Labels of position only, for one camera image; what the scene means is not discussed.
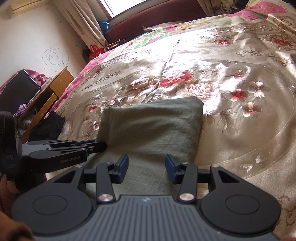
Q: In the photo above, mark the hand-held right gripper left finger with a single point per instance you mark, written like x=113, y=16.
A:
x=123, y=166

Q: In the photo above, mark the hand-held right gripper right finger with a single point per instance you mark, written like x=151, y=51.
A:
x=170, y=166

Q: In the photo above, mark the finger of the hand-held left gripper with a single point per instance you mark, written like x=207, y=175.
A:
x=98, y=147
x=86, y=142

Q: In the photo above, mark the green pants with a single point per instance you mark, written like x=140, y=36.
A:
x=150, y=129

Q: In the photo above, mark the black cloth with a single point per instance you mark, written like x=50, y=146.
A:
x=47, y=126

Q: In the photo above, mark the wooden bedside table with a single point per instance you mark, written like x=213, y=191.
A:
x=57, y=81

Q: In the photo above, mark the black monitor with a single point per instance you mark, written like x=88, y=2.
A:
x=17, y=90

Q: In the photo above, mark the pink purple cloth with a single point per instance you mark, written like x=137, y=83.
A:
x=38, y=77

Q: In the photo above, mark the red bag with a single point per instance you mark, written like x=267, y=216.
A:
x=97, y=52

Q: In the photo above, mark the floral bedspread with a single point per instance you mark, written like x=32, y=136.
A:
x=208, y=76

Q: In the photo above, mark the gold shiny object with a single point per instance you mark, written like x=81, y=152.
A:
x=115, y=44

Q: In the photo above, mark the blue bag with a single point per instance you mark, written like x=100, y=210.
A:
x=103, y=25

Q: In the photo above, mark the beige curtain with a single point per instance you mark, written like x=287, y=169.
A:
x=78, y=18

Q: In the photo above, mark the maroon headboard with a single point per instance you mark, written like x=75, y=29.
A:
x=150, y=20

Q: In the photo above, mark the window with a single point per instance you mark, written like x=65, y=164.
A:
x=124, y=7

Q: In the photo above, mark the wall air conditioner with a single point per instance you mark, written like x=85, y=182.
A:
x=27, y=8

